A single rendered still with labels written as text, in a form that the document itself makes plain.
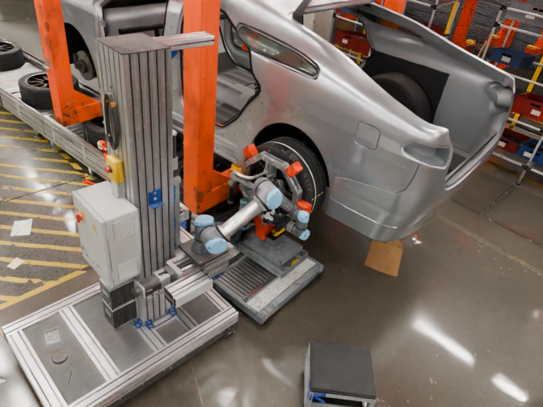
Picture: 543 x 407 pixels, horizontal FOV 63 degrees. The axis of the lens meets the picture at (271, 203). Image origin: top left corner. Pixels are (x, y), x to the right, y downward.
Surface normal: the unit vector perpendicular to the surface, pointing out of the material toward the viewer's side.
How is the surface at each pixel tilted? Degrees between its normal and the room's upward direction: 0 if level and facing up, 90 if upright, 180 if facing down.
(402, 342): 0
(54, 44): 90
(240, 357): 0
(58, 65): 90
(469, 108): 90
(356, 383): 0
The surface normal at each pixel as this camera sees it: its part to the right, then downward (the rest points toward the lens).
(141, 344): 0.11, -0.81
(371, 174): -0.64, 0.39
